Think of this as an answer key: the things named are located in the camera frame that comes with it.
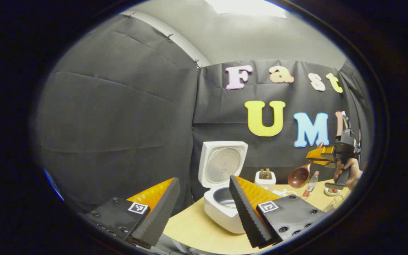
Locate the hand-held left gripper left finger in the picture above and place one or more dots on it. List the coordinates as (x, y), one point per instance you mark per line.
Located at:
(158, 216)

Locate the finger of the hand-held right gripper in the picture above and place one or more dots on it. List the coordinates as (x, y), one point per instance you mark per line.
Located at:
(326, 163)
(321, 153)

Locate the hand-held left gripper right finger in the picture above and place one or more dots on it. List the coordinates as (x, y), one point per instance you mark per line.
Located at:
(246, 212)

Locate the white rice cooker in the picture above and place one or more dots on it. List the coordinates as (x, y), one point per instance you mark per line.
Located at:
(218, 212)

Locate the brown wooden spoon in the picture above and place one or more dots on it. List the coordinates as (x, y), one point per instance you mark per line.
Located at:
(299, 176)

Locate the clear glass chopstick holder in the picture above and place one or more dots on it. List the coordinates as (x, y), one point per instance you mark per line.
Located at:
(336, 203)

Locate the red meat slice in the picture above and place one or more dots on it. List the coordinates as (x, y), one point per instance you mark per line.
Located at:
(332, 190)

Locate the clear plastic bottle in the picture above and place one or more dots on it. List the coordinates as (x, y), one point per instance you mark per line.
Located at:
(310, 186)

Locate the pale green plate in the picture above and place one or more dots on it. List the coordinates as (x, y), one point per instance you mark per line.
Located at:
(331, 193)

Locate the white toaster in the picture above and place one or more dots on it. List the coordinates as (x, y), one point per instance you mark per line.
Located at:
(265, 185)

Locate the white compartment tray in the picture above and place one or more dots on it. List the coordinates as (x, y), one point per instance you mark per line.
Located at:
(285, 193)

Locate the black backdrop cloth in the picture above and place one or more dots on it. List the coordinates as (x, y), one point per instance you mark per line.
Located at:
(119, 117)

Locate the large ceiling light panel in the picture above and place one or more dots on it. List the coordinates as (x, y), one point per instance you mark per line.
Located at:
(246, 6)

